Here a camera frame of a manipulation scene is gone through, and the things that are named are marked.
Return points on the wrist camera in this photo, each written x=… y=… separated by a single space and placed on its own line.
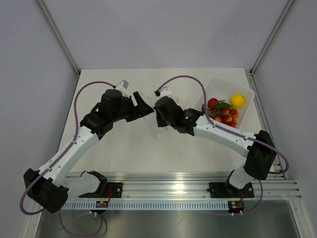
x=122 y=86
x=162 y=92

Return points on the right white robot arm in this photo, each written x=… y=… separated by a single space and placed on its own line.
x=257 y=149

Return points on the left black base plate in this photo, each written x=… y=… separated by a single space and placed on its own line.
x=115 y=189

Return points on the yellow lemon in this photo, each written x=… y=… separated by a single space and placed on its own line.
x=237 y=100

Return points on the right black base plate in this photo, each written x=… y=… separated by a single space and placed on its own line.
x=219 y=190

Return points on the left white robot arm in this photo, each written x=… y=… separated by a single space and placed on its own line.
x=47 y=185

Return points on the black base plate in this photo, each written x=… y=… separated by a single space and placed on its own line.
x=219 y=190
x=115 y=189

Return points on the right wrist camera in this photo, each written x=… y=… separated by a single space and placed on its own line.
x=162 y=92

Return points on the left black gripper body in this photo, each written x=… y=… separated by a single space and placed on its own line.
x=122 y=113

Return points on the clear dotted zip bag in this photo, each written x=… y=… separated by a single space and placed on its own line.
x=155 y=122

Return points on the aluminium mounting rail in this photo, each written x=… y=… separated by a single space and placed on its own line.
x=192 y=186

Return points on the white plastic basket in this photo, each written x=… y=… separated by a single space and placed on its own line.
x=221 y=89

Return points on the aluminium frame post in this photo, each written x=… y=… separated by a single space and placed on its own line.
x=272 y=36
x=58 y=36

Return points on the white slotted cable duct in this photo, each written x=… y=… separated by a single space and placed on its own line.
x=145 y=205

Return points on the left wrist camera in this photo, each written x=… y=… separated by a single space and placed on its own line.
x=122 y=86

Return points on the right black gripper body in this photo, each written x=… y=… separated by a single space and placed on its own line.
x=164 y=122

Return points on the left aluminium frame post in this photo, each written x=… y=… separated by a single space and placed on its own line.
x=58 y=36

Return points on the right aluminium frame post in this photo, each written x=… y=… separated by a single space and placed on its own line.
x=272 y=36

